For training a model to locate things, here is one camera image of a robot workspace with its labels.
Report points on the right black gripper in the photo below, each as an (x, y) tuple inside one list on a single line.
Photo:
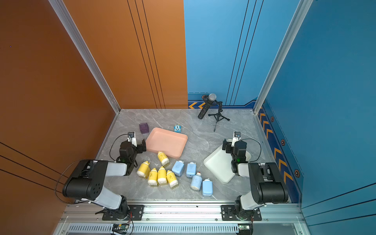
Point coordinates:
[(228, 147)]

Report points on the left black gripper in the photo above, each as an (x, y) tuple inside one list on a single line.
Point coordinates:
[(140, 147)]

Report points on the blue sharpener with red cap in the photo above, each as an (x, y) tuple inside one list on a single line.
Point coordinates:
[(196, 182)]

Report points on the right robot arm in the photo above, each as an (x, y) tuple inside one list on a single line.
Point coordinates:
[(266, 183)]

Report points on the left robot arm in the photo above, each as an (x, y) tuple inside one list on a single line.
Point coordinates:
[(86, 182)]

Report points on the white plastic tray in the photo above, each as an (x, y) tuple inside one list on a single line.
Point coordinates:
[(219, 164)]

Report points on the purple cube sharpener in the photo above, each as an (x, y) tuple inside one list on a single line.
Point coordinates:
[(144, 128)]

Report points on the yellow sharpener far left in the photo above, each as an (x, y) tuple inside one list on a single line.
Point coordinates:
[(144, 169)]

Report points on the yellow sharpener near tray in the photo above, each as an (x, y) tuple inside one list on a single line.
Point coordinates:
[(163, 158)]

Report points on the pink plastic tray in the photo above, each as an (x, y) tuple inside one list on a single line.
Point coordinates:
[(168, 142)]

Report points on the blue cartoon sharpener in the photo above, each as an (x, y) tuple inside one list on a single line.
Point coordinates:
[(177, 128)]

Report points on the black microphone on tripod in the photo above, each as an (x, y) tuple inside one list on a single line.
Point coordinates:
[(209, 102)]

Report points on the green circuit board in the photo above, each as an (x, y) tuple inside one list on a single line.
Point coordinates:
[(120, 229)]

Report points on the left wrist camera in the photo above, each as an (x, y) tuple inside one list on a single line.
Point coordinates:
[(131, 137)]

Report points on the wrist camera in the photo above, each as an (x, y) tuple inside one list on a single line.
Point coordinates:
[(236, 138), (131, 137)]

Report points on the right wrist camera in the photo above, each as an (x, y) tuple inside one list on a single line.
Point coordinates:
[(236, 138)]

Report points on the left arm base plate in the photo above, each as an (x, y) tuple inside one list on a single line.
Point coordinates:
[(130, 212)]

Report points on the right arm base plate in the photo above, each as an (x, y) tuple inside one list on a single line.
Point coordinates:
[(234, 213)]

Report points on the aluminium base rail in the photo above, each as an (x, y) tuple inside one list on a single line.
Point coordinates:
[(182, 217)]

